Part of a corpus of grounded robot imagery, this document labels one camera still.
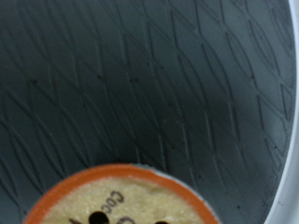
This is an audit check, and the orange-rimmed coffee pod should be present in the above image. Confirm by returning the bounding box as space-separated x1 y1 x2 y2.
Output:
22 163 221 224

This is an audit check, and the white two-tier turntable shelf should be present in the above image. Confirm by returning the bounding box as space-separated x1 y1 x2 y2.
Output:
0 0 299 224

